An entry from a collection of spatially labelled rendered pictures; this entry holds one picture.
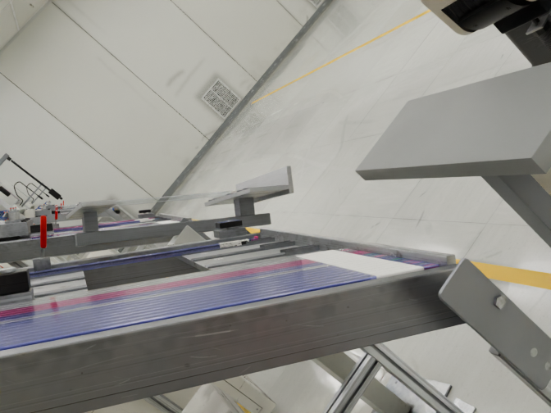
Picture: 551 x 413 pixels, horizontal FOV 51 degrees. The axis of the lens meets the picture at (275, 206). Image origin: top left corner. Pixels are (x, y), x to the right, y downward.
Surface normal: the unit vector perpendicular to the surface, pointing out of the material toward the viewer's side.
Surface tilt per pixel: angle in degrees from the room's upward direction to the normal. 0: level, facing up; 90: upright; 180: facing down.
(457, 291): 90
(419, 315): 90
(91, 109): 90
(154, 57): 90
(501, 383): 0
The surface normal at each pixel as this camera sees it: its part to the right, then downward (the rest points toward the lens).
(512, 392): -0.73, -0.63
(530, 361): 0.34, 0.01
